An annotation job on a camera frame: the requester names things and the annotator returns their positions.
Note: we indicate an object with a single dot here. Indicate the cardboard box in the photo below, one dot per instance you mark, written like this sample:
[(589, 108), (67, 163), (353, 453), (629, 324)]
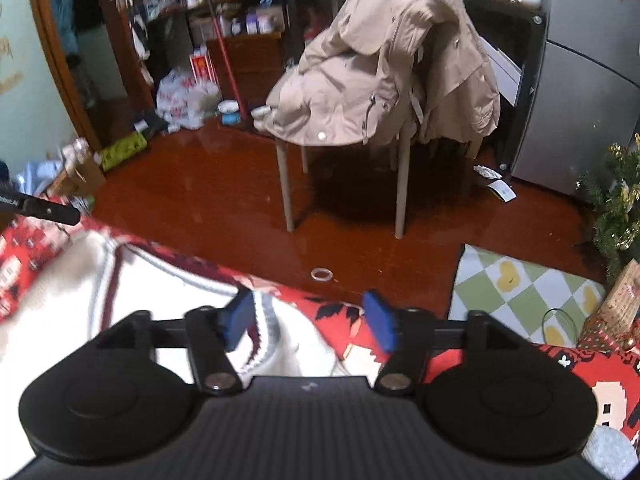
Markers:
[(80, 177)]

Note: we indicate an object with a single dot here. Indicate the kraft paper gift box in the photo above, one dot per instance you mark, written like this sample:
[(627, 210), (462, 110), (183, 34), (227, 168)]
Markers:
[(622, 300)]

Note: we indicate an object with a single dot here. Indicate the black storage shelf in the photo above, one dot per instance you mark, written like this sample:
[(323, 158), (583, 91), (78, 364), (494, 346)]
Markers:
[(160, 25)]

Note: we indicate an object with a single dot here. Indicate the white paper tag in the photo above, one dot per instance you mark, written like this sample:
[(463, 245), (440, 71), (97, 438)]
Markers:
[(501, 191)]

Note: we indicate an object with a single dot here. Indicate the white printed plastic bag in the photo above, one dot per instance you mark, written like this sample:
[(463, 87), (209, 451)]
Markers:
[(187, 100)]

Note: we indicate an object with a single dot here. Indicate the red dotted gift box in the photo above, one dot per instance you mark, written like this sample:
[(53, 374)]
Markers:
[(607, 335)]

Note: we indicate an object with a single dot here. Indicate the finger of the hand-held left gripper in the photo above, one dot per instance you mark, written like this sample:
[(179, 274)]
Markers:
[(50, 210)]

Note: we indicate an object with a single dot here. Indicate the white bowl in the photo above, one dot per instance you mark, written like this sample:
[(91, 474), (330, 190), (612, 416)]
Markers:
[(261, 116)]

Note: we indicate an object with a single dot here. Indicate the white knit vest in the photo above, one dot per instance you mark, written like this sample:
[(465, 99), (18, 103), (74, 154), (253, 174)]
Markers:
[(165, 290)]

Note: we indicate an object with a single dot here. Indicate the crumpled white paper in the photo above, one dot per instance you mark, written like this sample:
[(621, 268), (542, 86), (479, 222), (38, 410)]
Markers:
[(487, 171)]

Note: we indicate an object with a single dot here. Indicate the small Christmas tree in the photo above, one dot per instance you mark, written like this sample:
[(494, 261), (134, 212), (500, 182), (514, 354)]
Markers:
[(615, 210)]

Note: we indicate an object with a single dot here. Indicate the blue white mug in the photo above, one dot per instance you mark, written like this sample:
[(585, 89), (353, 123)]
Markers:
[(229, 112)]

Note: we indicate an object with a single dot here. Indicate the beige chair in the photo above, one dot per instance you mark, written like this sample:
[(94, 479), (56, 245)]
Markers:
[(403, 185)]

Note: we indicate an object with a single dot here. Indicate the grey sweater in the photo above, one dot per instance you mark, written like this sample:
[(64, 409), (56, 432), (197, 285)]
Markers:
[(610, 455)]

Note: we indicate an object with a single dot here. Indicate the wooden drawer cabinet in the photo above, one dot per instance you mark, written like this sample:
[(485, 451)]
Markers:
[(255, 65)]

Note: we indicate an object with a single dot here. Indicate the green checked floor mat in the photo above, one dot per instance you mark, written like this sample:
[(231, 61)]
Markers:
[(520, 300)]

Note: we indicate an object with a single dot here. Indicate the white paper box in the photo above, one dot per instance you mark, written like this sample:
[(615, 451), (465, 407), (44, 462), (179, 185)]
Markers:
[(505, 70)]

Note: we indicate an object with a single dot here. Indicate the beige jacket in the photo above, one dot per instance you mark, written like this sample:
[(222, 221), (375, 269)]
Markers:
[(380, 60)]

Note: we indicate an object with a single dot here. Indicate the grey refrigerator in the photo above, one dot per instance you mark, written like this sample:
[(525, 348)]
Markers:
[(575, 110)]

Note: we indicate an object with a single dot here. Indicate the wooden door frame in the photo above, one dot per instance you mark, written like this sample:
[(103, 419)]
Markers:
[(55, 60)]

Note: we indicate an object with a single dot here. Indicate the green patterned box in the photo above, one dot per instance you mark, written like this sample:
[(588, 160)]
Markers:
[(122, 151)]

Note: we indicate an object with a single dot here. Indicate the red paper box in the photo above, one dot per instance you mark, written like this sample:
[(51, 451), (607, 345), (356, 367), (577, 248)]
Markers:
[(202, 65)]

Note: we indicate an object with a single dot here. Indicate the red patterned blanket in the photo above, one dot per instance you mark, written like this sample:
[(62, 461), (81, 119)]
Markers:
[(545, 360)]

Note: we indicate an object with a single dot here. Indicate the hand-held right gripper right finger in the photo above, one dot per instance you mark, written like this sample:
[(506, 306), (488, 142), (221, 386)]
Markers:
[(380, 322)]

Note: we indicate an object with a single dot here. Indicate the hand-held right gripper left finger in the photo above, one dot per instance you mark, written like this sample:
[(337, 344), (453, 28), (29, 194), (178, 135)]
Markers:
[(239, 320)]

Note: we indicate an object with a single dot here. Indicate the black metal table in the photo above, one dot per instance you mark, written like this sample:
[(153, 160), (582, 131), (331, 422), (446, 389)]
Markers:
[(530, 60)]

